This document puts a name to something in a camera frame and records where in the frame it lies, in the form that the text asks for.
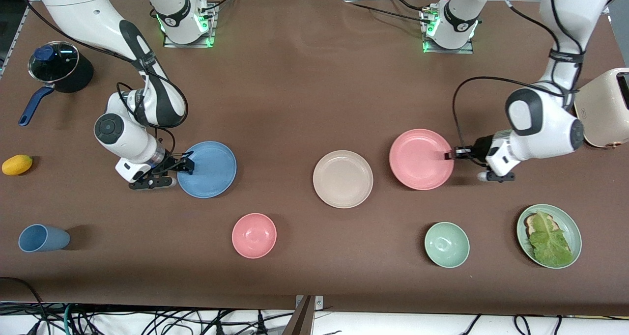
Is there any green bowl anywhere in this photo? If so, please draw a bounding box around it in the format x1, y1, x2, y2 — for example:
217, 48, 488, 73
424, 222, 470, 268

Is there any black pot blue handle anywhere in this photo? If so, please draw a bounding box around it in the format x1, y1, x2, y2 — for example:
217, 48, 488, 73
19, 41, 94, 127

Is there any green lettuce leaf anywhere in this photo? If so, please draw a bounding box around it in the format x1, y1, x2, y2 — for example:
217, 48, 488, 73
527, 211, 574, 268

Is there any beige toaster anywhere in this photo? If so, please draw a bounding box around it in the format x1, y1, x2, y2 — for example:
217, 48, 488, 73
574, 68, 629, 149

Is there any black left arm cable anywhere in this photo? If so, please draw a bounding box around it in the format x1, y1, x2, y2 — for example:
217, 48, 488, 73
451, 0, 585, 168

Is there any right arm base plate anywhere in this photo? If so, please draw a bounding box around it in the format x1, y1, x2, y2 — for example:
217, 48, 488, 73
163, 3, 217, 48

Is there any beige plate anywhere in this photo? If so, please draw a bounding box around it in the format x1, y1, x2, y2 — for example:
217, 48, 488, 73
313, 150, 374, 209

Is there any brown table cloth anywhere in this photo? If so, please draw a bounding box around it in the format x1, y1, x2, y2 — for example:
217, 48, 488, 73
0, 0, 629, 317

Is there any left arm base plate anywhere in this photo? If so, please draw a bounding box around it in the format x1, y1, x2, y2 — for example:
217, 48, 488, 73
423, 8, 475, 55

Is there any pink bowl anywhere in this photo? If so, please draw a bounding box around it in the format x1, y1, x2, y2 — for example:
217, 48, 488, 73
231, 213, 277, 259

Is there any yellow lemon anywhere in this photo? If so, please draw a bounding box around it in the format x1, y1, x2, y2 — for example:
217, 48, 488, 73
1, 154, 33, 176

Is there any toast slice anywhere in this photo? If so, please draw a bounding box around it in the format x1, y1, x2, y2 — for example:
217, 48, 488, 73
524, 213, 558, 237

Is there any silver table edge bracket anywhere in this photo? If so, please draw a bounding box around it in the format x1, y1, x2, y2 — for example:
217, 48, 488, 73
295, 295, 324, 310

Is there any glass lid blue knob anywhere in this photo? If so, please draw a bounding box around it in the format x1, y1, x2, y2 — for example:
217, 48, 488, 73
28, 41, 80, 83

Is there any black left base cable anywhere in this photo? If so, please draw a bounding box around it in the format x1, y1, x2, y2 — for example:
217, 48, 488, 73
344, 0, 433, 24

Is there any blue plate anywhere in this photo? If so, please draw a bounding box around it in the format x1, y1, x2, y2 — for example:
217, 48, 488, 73
177, 141, 237, 198

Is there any green plate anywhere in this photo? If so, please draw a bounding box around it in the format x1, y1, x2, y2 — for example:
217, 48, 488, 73
516, 204, 582, 269

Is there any pink plate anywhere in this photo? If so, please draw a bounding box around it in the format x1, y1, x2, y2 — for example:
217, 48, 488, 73
389, 129, 455, 191

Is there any blue cup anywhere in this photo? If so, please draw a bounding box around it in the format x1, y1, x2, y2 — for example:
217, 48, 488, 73
18, 224, 71, 253

